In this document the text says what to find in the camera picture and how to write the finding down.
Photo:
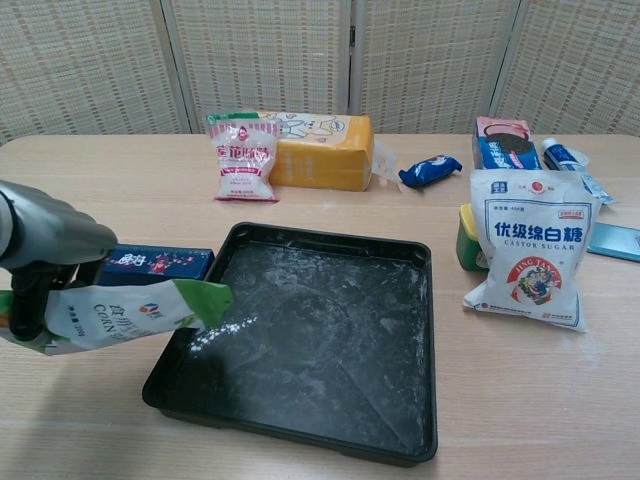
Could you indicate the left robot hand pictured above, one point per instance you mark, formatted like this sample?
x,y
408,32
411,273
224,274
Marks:
x,y
55,235

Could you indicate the pink snack packet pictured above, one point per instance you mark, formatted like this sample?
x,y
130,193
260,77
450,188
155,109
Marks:
x,y
245,160

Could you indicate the dark blue rectangular box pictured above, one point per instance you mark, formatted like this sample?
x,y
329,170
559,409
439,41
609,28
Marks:
x,y
165,262

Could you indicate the green corn starch bag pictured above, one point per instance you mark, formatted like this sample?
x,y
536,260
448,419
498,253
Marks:
x,y
125,312

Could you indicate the yellow tissue pack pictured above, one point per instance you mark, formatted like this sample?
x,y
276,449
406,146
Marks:
x,y
325,155

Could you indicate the small blue cookie pack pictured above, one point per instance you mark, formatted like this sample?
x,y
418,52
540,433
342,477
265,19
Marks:
x,y
430,170

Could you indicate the black square plastic tray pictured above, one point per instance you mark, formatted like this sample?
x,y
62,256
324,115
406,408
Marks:
x,y
310,345

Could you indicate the white blue toothpaste tube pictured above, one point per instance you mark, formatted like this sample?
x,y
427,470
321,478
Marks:
x,y
562,156

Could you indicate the light blue smartphone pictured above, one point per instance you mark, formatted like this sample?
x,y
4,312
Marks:
x,y
617,242

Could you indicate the white castor sugar bag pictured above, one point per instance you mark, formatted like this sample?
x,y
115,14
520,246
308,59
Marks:
x,y
535,250

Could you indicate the green container yellow lid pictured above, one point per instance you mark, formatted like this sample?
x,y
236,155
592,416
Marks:
x,y
467,240

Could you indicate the woven folding screen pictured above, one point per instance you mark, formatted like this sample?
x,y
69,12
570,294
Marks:
x,y
250,65

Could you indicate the pink blue cookie box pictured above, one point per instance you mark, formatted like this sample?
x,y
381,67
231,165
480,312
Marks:
x,y
505,147

